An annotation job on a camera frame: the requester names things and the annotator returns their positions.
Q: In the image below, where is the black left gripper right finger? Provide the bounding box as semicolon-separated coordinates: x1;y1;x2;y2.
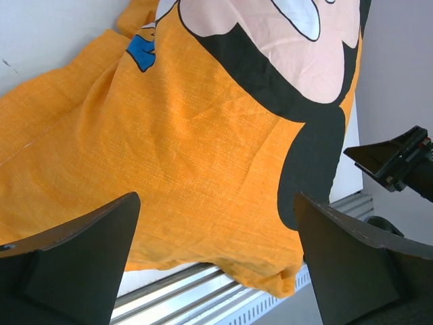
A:
294;194;432;324

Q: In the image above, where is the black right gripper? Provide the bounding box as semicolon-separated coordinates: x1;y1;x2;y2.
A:
344;125;432;201

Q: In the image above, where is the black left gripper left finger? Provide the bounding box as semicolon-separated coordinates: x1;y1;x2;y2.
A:
1;192;141;324

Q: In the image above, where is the orange cartoon print pillowcase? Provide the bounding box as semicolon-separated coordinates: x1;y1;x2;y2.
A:
1;1;371;298

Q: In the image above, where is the white slotted cable duct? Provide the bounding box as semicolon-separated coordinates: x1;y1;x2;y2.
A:
216;263;312;325

